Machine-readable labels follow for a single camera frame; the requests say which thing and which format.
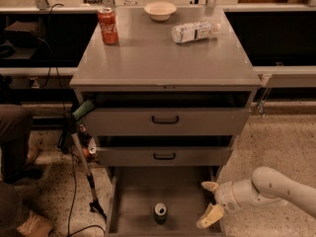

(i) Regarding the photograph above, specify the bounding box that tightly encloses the grey drawer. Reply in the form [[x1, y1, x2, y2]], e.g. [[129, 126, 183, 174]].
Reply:
[[84, 92, 250, 136], [105, 166, 224, 237], [97, 135, 232, 167]]

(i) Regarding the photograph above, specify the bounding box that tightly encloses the red cola can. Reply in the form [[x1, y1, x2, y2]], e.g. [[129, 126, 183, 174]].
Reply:
[[97, 8, 119, 44]]

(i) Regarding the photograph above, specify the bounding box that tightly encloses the clear plastic water bottle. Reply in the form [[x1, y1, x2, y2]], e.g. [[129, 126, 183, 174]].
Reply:
[[172, 21, 221, 43]]

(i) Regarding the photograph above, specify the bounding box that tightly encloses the green soda can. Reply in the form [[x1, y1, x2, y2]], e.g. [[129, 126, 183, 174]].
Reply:
[[153, 202, 168, 224]]

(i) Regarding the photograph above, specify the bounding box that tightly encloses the brown shoe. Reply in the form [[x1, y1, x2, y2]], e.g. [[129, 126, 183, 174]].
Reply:
[[24, 146, 40, 166]]

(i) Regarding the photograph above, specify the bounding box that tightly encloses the grey metal drawer cabinet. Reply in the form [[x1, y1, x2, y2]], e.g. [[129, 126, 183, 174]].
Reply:
[[69, 5, 263, 237]]

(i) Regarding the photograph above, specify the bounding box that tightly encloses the grabber tool with green handle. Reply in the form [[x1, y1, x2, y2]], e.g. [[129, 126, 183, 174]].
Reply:
[[63, 100, 107, 220]]

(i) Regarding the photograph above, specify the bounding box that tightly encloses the orange can on floor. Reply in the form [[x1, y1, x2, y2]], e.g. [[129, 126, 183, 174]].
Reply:
[[82, 147, 96, 159]]

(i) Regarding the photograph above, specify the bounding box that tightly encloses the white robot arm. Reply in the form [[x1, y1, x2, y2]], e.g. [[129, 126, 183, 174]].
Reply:
[[197, 167, 316, 229]]

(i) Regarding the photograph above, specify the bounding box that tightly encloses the dark box on shelf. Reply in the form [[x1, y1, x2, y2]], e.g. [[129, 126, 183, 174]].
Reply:
[[4, 21, 40, 48]]

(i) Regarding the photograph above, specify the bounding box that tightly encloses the grey top drawer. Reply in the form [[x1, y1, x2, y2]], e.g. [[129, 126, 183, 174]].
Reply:
[[84, 92, 250, 136]]

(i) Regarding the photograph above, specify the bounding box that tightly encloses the black cable on floor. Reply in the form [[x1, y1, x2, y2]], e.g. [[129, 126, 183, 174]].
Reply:
[[37, 3, 107, 237]]

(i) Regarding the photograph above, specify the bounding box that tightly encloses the white bowl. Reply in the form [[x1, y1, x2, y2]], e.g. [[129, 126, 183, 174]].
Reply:
[[144, 2, 177, 22]]

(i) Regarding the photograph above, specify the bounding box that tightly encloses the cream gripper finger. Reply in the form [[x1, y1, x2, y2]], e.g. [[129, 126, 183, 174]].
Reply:
[[197, 203, 224, 229], [201, 182, 219, 193]]

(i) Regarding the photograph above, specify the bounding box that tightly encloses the tan shoe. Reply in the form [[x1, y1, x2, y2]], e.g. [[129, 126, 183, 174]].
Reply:
[[15, 210, 53, 237]]

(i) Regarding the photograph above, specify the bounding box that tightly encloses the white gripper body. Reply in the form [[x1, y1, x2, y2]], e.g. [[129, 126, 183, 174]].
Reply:
[[214, 180, 251, 212]]

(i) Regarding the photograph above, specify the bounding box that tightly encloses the grey bottom drawer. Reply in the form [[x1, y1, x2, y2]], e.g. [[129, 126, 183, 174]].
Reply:
[[105, 166, 224, 237]]

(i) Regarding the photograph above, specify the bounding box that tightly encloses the person's brown trouser leg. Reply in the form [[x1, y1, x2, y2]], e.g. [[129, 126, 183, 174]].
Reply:
[[0, 105, 33, 232]]

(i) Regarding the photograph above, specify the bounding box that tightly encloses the grey middle drawer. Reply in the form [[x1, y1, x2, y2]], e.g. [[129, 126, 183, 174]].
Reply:
[[97, 135, 232, 167]]

